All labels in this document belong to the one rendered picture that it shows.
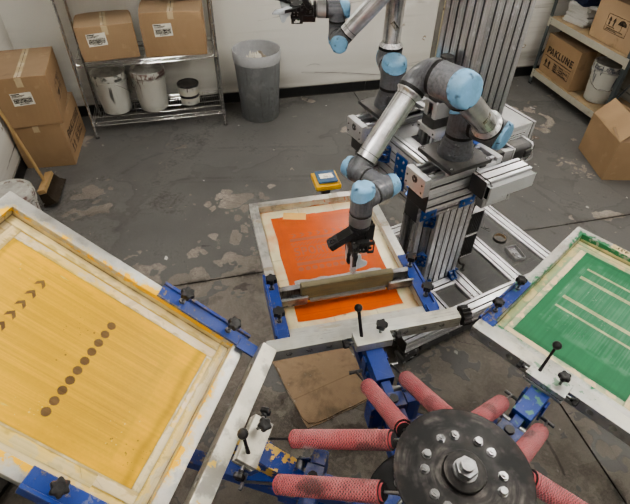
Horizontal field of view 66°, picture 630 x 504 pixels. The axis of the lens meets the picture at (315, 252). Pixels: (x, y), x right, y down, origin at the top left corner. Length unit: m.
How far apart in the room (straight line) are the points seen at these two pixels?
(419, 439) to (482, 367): 1.84
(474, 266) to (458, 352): 0.57
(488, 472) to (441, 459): 0.10
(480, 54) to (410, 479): 1.65
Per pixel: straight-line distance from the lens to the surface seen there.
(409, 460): 1.16
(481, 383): 2.93
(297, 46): 5.28
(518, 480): 1.21
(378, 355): 1.61
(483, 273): 3.19
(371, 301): 1.87
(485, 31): 2.18
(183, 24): 4.59
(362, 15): 2.31
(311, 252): 2.04
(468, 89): 1.63
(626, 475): 2.97
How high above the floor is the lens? 2.35
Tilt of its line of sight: 43 degrees down
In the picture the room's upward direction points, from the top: 1 degrees clockwise
